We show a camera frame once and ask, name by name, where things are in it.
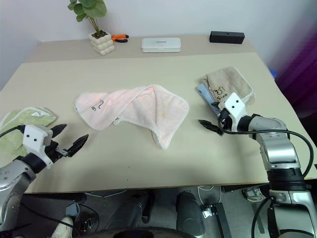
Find black rectangular box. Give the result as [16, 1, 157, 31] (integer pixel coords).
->
[209, 30, 246, 45]

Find white bubble plant pot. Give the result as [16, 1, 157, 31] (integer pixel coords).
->
[89, 30, 116, 56]

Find white floor cable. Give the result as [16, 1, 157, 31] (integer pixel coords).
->
[197, 184, 223, 208]

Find light blue cloth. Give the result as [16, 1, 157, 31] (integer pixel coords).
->
[197, 83, 221, 117]

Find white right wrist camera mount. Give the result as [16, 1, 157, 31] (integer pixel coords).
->
[220, 92, 249, 131]

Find green leafy plant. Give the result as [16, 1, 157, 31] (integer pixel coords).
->
[67, 0, 108, 38]

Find dark rounded shape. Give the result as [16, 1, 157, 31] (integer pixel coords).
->
[176, 190, 207, 236]

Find green towel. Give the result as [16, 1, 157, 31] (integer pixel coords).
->
[0, 107, 59, 158]

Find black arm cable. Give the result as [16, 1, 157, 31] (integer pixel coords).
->
[217, 115, 315, 178]
[0, 125, 26, 138]

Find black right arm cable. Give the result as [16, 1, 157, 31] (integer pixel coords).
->
[217, 115, 315, 178]

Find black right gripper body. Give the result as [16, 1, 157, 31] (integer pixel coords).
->
[217, 108, 234, 131]

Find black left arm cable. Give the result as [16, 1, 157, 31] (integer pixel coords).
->
[0, 125, 26, 138]

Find grey white shoe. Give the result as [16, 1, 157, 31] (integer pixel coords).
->
[242, 186, 269, 203]

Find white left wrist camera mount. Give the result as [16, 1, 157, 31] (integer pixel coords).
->
[22, 124, 54, 170]

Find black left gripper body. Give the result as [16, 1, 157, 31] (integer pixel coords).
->
[45, 140, 69, 164]

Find beige towel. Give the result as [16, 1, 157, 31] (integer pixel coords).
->
[201, 66, 256, 104]

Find black metal bar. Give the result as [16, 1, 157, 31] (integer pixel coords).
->
[210, 202, 233, 238]

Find orange handled pliers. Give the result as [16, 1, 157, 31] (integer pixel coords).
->
[111, 33, 130, 44]

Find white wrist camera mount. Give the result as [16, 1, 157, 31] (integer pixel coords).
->
[220, 92, 249, 131]
[22, 124, 54, 170]

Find white flat box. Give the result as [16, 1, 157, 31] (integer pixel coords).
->
[141, 37, 182, 54]

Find pink towel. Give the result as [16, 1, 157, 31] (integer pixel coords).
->
[74, 84, 190, 150]

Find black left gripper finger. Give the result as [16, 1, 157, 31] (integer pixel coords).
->
[66, 134, 90, 158]
[51, 123, 68, 143]

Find dark curved rim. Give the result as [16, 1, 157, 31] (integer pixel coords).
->
[90, 226, 200, 238]

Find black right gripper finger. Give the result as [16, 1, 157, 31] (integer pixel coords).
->
[198, 119, 223, 136]
[211, 100, 225, 111]

